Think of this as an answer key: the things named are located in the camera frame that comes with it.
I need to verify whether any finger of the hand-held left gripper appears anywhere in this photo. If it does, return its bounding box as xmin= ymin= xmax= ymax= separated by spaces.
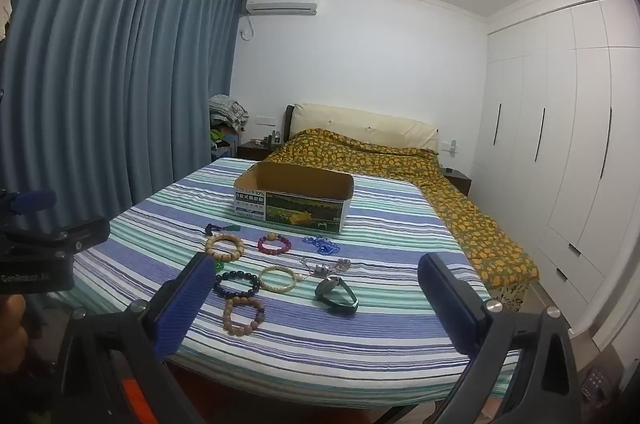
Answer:
xmin=0 ymin=190 xmax=57 ymax=217
xmin=0 ymin=217 xmax=111 ymax=255

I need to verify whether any blue crystal bracelet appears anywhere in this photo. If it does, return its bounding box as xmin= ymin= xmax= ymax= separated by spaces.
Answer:
xmin=302 ymin=234 xmax=342 ymax=256

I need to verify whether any white wardrobe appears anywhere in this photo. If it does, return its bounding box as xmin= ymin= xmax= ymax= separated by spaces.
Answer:
xmin=472 ymin=0 xmax=640 ymax=350

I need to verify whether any striped bed sheet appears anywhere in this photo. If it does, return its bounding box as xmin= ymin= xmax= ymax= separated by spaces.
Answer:
xmin=70 ymin=156 xmax=518 ymax=397

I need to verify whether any beige wooden bead bracelet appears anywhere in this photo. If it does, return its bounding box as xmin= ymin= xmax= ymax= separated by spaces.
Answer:
xmin=205 ymin=233 xmax=246 ymax=263

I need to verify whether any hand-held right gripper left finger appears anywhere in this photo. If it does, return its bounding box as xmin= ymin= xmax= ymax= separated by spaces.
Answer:
xmin=55 ymin=251 xmax=218 ymax=424

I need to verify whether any pile of clothes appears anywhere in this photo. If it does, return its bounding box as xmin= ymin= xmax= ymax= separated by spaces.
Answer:
xmin=207 ymin=94 xmax=249 ymax=130

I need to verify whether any pale gold bangle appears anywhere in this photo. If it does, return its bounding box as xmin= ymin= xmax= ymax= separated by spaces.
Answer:
xmin=258 ymin=265 xmax=304 ymax=294

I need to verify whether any brown bead bracelet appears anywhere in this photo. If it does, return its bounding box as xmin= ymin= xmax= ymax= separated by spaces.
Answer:
xmin=223 ymin=296 xmax=266 ymax=334

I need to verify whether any person's left hand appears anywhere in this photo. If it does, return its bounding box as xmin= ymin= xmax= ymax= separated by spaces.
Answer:
xmin=0 ymin=295 xmax=29 ymax=375

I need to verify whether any wristwatch with green strap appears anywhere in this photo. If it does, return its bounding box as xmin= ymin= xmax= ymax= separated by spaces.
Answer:
xmin=315 ymin=275 xmax=359 ymax=315

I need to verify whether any dark wooden nightstand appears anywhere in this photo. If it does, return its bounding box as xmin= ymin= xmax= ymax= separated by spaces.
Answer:
xmin=442 ymin=169 xmax=472 ymax=197
xmin=237 ymin=140 xmax=275 ymax=161

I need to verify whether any silver chain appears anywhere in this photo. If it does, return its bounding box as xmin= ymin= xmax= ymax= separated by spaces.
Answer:
xmin=299 ymin=256 xmax=353 ymax=277

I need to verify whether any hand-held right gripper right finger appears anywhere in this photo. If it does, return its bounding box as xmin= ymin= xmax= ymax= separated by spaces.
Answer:
xmin=417 ymin=252 xmax=583 ymax=424

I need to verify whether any dark bead bracelet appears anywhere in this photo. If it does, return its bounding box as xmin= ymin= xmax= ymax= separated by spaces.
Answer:
xmin=214 ymin=270 xmax=262 ymax=300

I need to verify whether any blue curtain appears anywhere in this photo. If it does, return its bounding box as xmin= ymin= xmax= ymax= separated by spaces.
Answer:
xmin=0 ymin=0 xmax=249 ymax=230

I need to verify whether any white air conditioner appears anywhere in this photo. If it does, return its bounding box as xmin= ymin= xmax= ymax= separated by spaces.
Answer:
xmin=245 ymin=0 xmax=319 ymax=16

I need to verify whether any red bead bracelet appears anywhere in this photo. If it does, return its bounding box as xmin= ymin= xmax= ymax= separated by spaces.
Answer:
xmin=257 ymin=232 xmax=292 ymax=256

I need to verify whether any cream pillow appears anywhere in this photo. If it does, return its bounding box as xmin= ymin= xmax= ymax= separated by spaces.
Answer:
xmin=286 ymin=103 xmax=440 ymax=155

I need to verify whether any dark device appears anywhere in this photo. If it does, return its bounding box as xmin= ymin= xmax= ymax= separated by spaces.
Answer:
xmin=580 ymin=364 xmax=617 ymax=405

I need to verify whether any printed cardboard box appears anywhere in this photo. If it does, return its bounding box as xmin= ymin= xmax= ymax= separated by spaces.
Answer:
xmin=234 ymin=161 xmax=355 ymax=235

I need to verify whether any yellow patterned pillow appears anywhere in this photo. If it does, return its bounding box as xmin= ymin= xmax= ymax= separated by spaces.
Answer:
xmin=262 ymin=128 xmax=541 ymax=290

